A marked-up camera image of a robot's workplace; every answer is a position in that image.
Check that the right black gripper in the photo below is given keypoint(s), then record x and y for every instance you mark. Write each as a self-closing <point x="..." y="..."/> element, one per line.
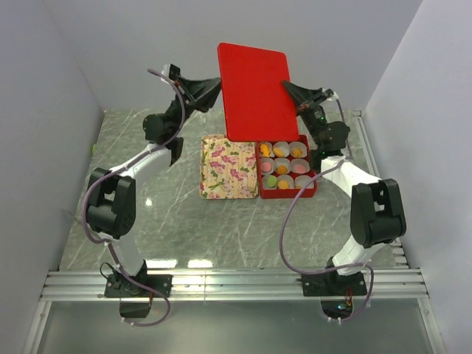
<point x="307" y="100"/>

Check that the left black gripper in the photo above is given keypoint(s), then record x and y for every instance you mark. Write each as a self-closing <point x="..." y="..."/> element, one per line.
<point x="203" y="94"/>

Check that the red box lid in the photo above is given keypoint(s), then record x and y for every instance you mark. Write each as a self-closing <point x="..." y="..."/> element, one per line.
<point x="256" y="105"/>

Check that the orange swirl cookie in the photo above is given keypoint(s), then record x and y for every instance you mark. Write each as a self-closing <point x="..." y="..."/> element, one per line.
<point x="296" y="153"/>

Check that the round yellow biscuit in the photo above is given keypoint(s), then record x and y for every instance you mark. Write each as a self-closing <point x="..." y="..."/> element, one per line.
<point x="278" y="152"/>

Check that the orange fish cookie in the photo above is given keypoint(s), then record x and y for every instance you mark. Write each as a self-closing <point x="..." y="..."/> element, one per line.
<point x="265" y="150"/>

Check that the pink macaron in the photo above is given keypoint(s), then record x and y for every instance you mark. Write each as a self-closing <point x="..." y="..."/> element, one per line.
<point x="299" y="169"/>
<point x="266" y="168"/>

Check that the green macaron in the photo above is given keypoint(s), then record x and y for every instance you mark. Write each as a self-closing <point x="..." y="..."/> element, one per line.
<point x="271" y="181"/>

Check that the orange flower cookie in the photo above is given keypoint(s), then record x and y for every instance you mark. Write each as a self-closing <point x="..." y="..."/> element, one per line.
<point x="282" y="170"/>

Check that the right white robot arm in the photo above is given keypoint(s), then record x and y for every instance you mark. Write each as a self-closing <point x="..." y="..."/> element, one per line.
<point x="376" y="214"/>

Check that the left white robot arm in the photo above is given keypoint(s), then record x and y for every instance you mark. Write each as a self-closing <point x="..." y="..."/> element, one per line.
<point x="109" y="206"/>

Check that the white paper cup top right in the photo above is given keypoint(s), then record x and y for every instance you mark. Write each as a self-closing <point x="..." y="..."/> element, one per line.
<point x="301" y="146"/>

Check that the white paper cup top middle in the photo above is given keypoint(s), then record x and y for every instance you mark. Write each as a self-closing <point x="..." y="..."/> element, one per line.
<point x="284" y="146"/>

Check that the white paper cup top left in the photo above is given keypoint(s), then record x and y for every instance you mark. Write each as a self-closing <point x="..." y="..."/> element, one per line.
<point x="270" y="145"/>

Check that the white paper cup middle right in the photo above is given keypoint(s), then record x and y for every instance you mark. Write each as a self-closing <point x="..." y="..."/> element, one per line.
<point x="300" y="161"/>

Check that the white paper cup centre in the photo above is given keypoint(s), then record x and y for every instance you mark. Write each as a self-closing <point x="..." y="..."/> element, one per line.
<point x="282" y="161"/>

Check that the red cookie box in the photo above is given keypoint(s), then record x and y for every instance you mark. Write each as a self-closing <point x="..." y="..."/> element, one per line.
<point x="278" y="194"/>

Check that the white paper cup middle left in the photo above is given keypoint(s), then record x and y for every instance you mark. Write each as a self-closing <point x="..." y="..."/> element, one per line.
<point x="271" y="161"/>

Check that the floral tray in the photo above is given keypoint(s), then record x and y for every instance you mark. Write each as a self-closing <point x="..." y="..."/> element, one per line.
<point x="228" y="169"/>

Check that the white paper cup bottom middle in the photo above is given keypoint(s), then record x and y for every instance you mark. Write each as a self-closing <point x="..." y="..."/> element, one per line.
<point x="288" y="179"/>

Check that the white paper cup bottom left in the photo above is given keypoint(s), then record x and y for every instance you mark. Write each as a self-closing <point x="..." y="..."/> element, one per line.
<point x="265" y="187"/>

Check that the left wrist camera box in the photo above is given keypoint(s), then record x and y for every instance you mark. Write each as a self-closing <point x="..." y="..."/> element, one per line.
<point x="171" y="71"/>

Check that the aluminium rail right side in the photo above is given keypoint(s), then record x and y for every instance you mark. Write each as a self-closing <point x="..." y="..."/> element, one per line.
<point x="396" y="245"/>

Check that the aluminium rail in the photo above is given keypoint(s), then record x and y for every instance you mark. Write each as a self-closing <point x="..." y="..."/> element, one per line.
<point x="227" y="285"/>
<point x="396" y="245"/>

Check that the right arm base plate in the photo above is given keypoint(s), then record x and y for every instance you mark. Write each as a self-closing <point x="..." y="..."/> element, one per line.
<point x="333" y="284"/>

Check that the aluminium rail front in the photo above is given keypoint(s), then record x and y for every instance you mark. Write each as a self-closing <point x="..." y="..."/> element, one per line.
<point x="227" y="285"/>

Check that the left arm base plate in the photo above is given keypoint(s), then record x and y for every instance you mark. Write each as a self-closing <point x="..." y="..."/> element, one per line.
<point x="119" y="287"/>

